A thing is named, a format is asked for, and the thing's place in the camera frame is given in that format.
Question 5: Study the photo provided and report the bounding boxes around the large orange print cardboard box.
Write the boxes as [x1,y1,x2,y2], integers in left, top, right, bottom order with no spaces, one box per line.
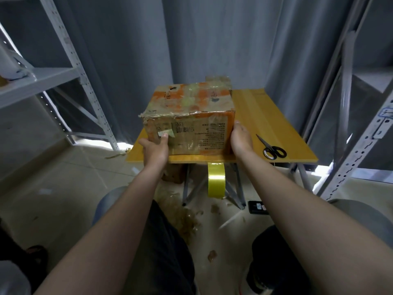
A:
[138,82,238,157]

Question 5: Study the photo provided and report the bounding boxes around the person's right forearm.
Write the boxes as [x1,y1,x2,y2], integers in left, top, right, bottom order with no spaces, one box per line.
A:
[236,150,393,295]

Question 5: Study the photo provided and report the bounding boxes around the black-handled scissors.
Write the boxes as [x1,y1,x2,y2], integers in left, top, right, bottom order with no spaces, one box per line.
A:
[255,134,288,161]

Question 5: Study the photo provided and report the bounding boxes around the person's right hand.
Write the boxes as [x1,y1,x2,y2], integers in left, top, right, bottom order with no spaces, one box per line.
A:
[230,121,255,162]

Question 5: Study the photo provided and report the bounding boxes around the yellow tape roll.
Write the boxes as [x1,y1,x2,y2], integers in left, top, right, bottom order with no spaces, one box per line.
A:
[206,161,227,200]

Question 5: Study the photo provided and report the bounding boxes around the person's right leg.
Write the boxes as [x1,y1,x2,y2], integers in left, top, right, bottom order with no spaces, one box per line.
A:
[247,198,393,295]

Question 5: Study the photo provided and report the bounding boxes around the plain brown cardboard box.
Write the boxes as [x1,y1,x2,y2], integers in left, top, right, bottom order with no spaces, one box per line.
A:
[162,163,187,184]

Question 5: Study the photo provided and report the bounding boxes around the tape scraps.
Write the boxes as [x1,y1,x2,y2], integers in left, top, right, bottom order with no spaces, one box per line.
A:
[154,181,206,243]

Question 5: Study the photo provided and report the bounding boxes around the grey curtain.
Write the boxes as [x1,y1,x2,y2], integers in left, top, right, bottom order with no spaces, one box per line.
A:
[0,0,393,144]

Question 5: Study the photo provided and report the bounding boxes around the person's left forearm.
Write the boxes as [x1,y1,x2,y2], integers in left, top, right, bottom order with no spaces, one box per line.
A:
[34,166,167,295]

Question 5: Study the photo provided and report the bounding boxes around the person's left hand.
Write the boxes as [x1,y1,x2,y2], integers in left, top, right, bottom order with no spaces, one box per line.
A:
[138,133,171,177]

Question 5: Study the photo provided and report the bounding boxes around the grey metal shelf unit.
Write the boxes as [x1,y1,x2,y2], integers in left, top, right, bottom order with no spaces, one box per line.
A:
[0,0,120,151]
[301,0,393,202]

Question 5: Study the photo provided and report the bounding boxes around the yellow wooden table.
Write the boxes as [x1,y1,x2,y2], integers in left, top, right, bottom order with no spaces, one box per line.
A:
[125,89,320,209]

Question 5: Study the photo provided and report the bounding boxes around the medium brown cardboard box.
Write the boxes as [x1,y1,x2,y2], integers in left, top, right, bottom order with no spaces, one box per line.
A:
[205,75,233,86]

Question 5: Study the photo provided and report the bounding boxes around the black power adapter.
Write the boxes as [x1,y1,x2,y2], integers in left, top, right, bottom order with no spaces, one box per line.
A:
[247,200,269,216]

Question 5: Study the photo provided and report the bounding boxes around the black sandal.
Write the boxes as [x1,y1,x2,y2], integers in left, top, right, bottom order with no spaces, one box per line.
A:
[25,244,50,277]

